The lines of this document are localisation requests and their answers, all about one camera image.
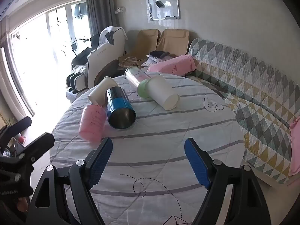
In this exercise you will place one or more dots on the patterned light cushion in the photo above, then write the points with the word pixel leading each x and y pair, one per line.
pixel 155 59

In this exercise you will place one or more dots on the white paper cup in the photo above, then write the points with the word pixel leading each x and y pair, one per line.
pixel 102 90

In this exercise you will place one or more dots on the sofa with triangle patterned cover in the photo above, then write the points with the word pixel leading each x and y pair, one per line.
pixel 253 86

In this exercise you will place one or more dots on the pink cloth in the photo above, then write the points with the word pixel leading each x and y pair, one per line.
pixel 294 145

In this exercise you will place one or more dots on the grey striped curtain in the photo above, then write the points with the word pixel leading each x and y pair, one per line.
pixel 99 7

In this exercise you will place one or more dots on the wall whiteboard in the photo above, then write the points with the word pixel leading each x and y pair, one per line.
pixel 163 5

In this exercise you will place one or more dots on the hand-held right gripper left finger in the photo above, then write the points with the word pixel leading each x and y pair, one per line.
pixel 99 166

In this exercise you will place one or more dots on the steel cup with blue band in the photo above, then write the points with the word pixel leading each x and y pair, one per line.
pixel 119 107

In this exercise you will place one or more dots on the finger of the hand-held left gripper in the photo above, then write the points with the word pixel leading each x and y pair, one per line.
pixel 38 145
pixel 17 127

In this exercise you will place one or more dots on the white massage chair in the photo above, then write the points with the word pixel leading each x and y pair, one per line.
pixel 105 56

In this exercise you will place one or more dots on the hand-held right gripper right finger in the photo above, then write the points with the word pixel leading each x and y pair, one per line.
pixel 198 164

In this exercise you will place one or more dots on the pink bolster pillow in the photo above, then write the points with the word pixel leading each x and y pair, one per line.
pixel 171 65

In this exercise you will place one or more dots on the pink plastic cup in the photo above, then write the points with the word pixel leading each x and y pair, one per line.
pixel 92 124

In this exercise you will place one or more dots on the clear glass tumbler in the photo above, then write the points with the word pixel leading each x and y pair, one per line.
pixel 136 76

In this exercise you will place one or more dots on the dark folded cloth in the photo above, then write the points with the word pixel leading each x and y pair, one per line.
pixel 159 54

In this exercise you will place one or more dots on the light green plastic cup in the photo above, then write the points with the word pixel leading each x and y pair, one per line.
pixel 143 89

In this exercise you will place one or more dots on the tan sofa back cushion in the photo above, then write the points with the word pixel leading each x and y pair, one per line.
pixel 174 41
pixel 145 42

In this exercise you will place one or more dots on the large white plastic cup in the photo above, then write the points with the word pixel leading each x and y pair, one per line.
pixel 163 93

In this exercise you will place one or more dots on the tan woven bag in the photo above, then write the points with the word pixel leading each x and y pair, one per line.
pixel 130 62

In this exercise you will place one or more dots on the person's left hand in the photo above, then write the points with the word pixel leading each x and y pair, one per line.
pixel 23 204

